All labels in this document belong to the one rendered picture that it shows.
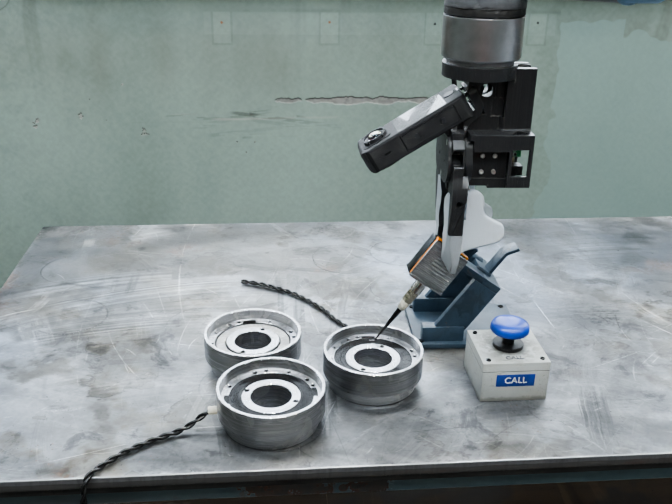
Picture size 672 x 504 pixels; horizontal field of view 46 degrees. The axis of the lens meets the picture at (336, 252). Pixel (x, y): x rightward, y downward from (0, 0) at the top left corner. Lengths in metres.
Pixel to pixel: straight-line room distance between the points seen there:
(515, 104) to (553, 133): 1.78
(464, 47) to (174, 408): 0.45
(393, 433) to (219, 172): 1.74
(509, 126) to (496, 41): 0.09
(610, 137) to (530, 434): 1.90
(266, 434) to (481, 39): 0.40
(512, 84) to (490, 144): 0.06
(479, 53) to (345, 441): 0.38
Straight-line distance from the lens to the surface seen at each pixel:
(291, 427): 0.73
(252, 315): 0.90
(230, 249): 1.16
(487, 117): 0.77
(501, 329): 0.82
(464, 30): 0.74
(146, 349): 0.92
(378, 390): 0.79
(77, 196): 2.51
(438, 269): 0.82
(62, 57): 2.41
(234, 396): 0.78
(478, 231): 0.79
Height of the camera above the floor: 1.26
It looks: 24 degrees down
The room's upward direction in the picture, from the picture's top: 1 degrees clockwise
